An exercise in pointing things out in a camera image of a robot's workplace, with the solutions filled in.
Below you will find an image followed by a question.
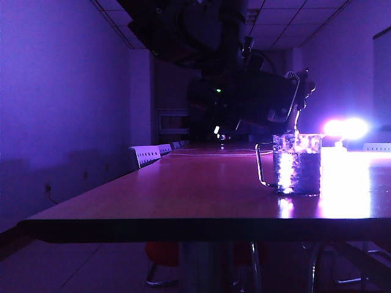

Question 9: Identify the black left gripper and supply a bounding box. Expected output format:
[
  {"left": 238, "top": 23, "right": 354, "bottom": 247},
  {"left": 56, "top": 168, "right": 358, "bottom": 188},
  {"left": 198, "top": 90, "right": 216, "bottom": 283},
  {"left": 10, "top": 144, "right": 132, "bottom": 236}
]
[{"left": 186, "top": 70, "right": 302, "bottom": 132}]

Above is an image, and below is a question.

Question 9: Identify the twin head LED lamp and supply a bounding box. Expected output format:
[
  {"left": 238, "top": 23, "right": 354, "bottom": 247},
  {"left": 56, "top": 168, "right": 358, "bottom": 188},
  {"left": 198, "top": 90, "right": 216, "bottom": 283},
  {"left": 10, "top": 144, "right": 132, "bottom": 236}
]
[{"left": 323, "top": 117, "right": 369, "bottom": 148}]

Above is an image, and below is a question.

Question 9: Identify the louvered ceiling light fixture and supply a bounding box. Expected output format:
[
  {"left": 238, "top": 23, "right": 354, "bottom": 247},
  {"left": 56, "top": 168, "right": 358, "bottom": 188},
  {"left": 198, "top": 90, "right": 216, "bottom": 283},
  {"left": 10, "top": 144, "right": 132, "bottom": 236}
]
[{"left": 244, "top": 9, "right": 261, "bottom": 24}]

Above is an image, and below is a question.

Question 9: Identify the low glass door cabinet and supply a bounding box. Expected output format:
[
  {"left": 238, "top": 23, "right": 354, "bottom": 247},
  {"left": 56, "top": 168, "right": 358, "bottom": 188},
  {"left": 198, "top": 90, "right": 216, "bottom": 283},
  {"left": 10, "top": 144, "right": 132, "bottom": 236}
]
[{"left": 156, "top": 109, "right": 190, "bottom": 136}]

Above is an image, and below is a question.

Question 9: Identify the red stool with chrome legs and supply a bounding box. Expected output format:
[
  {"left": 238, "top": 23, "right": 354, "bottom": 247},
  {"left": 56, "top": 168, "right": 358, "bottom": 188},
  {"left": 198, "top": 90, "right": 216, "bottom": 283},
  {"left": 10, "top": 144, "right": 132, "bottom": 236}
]
[
  {"left": 233, "top": 242, "right": 271, "bottom": 266},
  {"left": 145, "top": 242, "right": 181, "bottom": 286}
]

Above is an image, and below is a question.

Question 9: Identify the chrome chair leg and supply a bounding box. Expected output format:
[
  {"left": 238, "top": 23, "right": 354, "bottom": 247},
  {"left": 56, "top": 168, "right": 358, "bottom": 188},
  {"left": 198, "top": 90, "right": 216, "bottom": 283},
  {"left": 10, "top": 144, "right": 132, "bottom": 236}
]
[
  {"left": 249, "top": 242, "right": 261, "bottom": 293},
  {"left": 306, "top": 244, "right": 325, "bottom": 293}
]

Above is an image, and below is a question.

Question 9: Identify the metal table column leg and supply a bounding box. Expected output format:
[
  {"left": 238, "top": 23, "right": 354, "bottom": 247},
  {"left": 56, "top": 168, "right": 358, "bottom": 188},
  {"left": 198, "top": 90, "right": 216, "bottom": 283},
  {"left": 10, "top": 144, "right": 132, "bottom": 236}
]
[{"left": 180, "top": 241, "right": 233, "bottom": 293}]

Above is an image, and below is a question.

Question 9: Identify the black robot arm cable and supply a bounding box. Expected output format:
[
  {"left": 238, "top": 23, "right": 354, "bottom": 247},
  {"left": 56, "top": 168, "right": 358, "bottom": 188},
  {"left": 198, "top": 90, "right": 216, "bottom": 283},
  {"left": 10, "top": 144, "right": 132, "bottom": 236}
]
[{"left": 252, "top": 50, "right": 278, "bottom": 73}]

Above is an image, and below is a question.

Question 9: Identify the framed wall whiteboard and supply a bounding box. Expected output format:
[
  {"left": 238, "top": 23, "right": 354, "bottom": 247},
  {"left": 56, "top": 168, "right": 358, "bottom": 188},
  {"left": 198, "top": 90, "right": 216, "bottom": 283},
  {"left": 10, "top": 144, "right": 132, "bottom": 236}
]
[{"left": 372, "top": 26, "right": 391, "bottom": 135}]

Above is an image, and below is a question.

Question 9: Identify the clear glass mug with handle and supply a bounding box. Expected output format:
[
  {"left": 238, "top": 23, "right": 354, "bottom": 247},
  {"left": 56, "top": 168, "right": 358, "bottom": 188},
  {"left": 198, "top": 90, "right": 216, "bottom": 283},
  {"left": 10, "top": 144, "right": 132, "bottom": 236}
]
[{"left": 255, "top": 133, "right": 323, "bottom": 197}]

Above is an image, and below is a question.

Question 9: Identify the chrome chair frame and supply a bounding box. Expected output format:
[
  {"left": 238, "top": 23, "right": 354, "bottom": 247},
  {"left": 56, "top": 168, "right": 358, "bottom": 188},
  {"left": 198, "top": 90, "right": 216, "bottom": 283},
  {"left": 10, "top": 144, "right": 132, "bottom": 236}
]
[{"left": 332, "top": 241, "right": 391, "bottom": 284}]

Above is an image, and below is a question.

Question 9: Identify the wall socket with cord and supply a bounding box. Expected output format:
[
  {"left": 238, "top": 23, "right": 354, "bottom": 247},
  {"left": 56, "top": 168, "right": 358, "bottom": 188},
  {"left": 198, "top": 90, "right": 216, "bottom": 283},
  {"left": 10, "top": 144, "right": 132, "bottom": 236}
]
[{"left": 44, "top": 182, "right": 60, "bottom": 204}]

